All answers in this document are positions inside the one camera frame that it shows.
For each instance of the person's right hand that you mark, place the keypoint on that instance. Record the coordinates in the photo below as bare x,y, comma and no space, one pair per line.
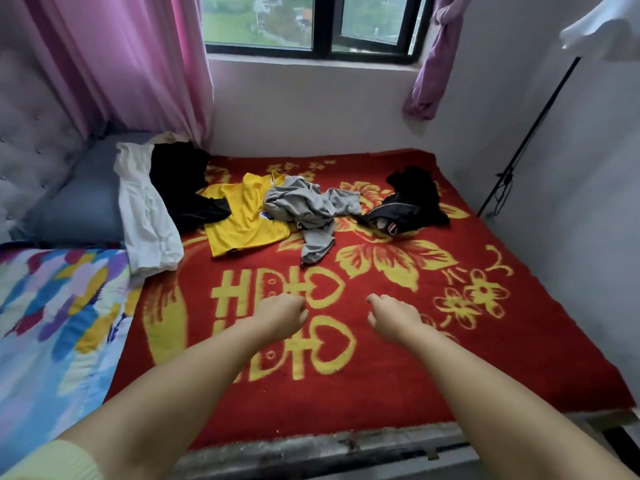
395,320

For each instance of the person's left hand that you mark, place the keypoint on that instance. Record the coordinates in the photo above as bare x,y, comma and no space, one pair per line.
280,317

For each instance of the black white red-trim shorts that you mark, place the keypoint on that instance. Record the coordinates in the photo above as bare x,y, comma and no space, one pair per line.
395,217

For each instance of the yellow basketball jersey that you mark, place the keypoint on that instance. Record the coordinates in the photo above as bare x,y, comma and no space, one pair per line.
240,220

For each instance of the white long garment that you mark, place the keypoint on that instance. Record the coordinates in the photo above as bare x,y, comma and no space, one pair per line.
145,215

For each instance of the person's left forearm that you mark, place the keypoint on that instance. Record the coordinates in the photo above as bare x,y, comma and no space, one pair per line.
170,405

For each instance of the person's right forearm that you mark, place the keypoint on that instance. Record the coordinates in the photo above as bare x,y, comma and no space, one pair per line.
500,410

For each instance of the white bed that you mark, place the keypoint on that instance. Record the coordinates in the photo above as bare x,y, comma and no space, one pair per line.
330,450

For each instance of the red bedsheet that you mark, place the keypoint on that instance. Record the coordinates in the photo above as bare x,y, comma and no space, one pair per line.
520,355

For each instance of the colourful patterned pillow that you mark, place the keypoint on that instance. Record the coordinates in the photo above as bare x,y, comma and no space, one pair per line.
50,335

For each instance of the grey pillow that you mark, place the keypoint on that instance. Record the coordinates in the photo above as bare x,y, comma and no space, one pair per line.
80,200

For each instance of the tied pink curtain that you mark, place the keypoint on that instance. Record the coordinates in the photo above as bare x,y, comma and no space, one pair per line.
435,55

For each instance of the black framed window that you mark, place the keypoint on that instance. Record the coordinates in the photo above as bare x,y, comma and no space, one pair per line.
260,20

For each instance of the white tufted headboard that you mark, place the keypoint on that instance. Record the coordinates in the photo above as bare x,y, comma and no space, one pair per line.
35,145

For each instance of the wide pink curtain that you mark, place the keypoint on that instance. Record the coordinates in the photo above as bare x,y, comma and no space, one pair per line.
130,55

